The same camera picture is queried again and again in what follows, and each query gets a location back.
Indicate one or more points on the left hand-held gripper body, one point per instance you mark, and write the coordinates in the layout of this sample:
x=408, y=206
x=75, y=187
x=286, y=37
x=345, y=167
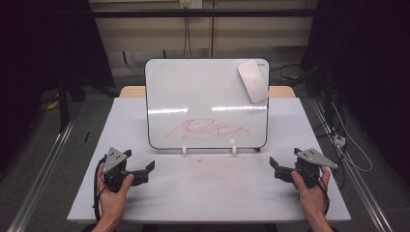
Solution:
x=114, y=159

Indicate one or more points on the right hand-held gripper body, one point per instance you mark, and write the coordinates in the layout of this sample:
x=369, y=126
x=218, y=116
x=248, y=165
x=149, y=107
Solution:
x=312, y=158

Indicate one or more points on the white wall outlet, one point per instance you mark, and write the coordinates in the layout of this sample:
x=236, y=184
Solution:
x=190, y=4

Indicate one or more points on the dark curtain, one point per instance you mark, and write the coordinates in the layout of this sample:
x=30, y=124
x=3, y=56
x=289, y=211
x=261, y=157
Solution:
x=370, y=74
x=38, y=64

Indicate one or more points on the white whiteboard eraser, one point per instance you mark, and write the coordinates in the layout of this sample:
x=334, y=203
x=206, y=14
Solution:
x=253, y=80

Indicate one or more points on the person's left hand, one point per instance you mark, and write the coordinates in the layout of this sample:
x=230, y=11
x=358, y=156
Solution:
x=111, y=203

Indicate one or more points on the black horizontal bar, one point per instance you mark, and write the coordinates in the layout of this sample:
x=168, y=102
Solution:
x=199, y=13

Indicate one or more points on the white whiteboard with black rim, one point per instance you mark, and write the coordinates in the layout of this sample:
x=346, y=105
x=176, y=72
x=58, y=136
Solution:
x=199, y=90

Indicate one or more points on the metal floor rail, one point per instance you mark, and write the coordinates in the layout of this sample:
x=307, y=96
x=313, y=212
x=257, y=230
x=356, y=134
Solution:
x=354, y=174
x=42, y=174

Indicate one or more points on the black metal stand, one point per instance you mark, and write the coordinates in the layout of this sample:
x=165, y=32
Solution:
x=63, y=103

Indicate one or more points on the small black floor object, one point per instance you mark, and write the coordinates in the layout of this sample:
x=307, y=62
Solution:
x=86, y=137

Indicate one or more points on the wooden table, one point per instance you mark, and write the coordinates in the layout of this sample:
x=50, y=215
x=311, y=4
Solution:
x=132, y=92

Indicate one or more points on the white power strip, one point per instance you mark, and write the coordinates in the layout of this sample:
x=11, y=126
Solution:
x=339, y=140

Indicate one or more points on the person's right hand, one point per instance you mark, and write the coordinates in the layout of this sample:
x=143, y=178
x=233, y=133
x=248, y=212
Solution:
x=314, y=199

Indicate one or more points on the white whiteboard stand clip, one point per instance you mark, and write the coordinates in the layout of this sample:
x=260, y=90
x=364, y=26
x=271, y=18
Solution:
x=234, y=150
x=184, y=150

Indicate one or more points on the black whiteboard stand foot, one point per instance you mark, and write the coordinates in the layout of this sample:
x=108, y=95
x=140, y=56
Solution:
x=257, y=150

